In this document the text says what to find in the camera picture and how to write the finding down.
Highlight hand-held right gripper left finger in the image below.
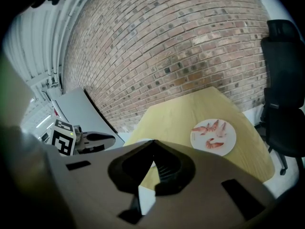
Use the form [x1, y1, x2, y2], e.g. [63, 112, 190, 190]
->
[44, 139, 156, 229]

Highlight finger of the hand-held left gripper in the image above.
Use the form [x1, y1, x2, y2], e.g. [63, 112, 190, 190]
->
[78, 132, 116, 154]

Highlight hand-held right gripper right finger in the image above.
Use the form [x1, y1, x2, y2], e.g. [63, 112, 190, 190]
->
[137, 139, 278, 229]

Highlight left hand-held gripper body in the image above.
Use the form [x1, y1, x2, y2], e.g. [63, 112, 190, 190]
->
[49, 119, 87, 156]

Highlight white plate with shrimp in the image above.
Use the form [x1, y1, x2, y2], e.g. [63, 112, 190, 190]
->
[190, 118, 237, 156]

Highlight grey partition panel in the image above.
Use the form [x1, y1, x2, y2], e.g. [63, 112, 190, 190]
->
[55, 87, 126, 150]

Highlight bundle of white ceiling pipes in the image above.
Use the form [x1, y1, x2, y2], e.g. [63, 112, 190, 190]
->
[45, 0, 101, 90]

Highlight black high-back office chair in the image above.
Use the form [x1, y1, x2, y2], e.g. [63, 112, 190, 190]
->
[254, 19, 305, 176]

